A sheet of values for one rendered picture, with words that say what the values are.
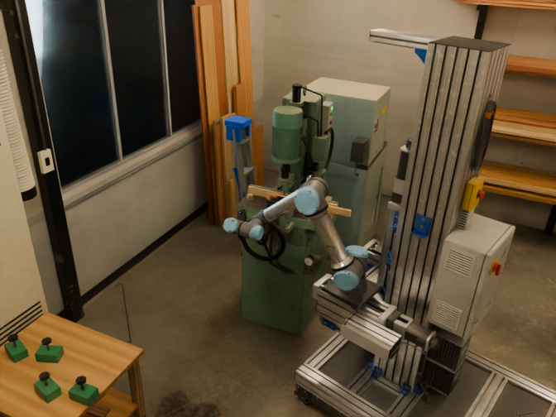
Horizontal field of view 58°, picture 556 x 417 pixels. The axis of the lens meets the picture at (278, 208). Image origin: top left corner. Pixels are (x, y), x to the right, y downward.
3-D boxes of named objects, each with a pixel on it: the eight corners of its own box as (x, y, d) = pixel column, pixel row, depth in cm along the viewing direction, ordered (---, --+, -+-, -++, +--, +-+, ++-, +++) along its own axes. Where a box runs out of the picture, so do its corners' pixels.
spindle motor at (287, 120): (266, 161, 299) (268, 111, 284) (277, 151, 314) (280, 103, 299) (294, 166, 294) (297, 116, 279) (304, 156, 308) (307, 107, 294)
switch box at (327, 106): (318, 129, 317) (319, 104, 309) (322, 125, 325) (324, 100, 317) (327, 131, 315) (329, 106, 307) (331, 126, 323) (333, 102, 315)
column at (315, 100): (277, 200, 341) (280, 97, 307) (288, 188, 359) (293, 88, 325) (308, 207, 334) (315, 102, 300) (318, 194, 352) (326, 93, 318)
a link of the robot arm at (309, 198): (368, 274, 240) (321, 174, 227) (361, 291, 228) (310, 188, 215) (347, 279, 247) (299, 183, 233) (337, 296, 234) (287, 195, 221)
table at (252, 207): (228, 219, 307) (228, 211, 304) (249, 199, 332) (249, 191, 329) (323, 242, 288) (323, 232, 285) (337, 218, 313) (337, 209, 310)
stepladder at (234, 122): (236, 256, 424) (221, 121, 373) (249, 242, 445) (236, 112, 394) (252, 259, 418) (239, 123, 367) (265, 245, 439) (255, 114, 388)
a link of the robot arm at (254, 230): (267, 220, 250) (247, 215, 253) (258, 231, 241) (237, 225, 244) (266, 233, 254) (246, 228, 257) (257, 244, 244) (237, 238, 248)
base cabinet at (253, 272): (240, 318, 353) (240, 232, 319) (271, 274, 401) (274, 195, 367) (299, 336, 339) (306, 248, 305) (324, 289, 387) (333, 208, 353)
